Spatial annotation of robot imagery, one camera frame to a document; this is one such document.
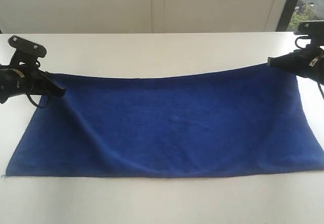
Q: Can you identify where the blue microfiber towel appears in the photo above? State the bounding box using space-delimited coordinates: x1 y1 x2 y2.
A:
6 64 323 178

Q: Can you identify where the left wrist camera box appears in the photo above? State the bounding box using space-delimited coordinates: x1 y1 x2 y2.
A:
8 35 47 66

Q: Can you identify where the green tree outside window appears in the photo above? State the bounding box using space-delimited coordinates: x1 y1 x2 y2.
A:
287 4 317 31

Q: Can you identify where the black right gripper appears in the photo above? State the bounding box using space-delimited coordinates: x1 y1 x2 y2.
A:
267 48 323 85

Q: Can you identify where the black window frame post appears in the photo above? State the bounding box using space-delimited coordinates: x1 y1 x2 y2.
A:
275 0 298 32

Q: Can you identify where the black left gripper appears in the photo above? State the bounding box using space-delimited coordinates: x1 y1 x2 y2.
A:
1 65 66 104

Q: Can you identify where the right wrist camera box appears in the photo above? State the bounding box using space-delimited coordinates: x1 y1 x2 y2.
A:
294 20 323 49

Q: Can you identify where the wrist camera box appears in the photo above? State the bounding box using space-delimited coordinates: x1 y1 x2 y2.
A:
294 20 323 49
8 35 47 66

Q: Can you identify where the black right camera cable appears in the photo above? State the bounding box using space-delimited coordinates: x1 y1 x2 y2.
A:
295 36 324 98

